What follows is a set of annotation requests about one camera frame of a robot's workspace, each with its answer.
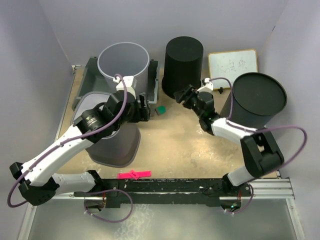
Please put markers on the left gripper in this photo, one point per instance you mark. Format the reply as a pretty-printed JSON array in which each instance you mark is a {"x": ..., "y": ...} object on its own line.
[{"x": 141, "y": 114}]

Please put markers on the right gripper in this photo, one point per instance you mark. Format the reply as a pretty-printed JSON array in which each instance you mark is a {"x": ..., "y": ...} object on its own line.
[{"x": 180, "y": 96}]

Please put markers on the black round bin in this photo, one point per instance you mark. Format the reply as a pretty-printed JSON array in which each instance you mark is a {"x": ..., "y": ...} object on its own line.
[{"x": 182, "y": 64}]

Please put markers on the grey ribbed square bin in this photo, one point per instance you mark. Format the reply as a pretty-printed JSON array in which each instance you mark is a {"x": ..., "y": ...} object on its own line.
[{"x": 117, "y": 150}]

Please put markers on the light grey round bin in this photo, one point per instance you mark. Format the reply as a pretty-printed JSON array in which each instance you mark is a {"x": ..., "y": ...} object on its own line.
[{"x": 126, "y": 59}]

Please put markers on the grey plastic crate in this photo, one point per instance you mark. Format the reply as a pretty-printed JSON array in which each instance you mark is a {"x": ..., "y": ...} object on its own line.
[{"x": 93, "y": 81}]

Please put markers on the dark blue round bin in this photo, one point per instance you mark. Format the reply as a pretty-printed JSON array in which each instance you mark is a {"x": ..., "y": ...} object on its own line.
[{"x": 255, "y": 99}]

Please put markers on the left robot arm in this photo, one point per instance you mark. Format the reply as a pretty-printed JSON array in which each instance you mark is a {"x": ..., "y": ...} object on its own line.
[{"x": 98, "y": 116}]

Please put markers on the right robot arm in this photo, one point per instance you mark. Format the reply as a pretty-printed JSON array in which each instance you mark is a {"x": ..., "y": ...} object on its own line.
[{"x": 261, "y": 153}]

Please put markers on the green small block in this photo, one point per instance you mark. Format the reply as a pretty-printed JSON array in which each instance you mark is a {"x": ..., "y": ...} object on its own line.
[{"x": 160, "y": 110}]

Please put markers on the small whiteboard on stand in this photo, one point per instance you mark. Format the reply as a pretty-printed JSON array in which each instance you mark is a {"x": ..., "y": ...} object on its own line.
[{"x": 232, "y": 64}]

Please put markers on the pink plastic clip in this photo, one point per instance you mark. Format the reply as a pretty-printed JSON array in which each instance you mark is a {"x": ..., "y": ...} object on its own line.
[{"x": 134, "y": 175}]

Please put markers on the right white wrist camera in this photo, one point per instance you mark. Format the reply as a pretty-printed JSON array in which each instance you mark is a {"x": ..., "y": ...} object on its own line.
[{"x": 207, "y": 86}]

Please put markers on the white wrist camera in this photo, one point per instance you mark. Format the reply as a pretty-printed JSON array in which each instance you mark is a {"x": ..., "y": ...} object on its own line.
[
  {"x": 129, "y": 81},
  {"x": 207, "y": 86}
]

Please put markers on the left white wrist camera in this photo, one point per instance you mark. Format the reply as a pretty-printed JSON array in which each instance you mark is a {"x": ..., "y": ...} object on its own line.
[{"x": 129, "y": 81}]

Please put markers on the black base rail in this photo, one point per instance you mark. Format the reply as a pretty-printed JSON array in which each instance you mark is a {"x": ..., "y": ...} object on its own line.
[{"x": 169, "y": 191}]

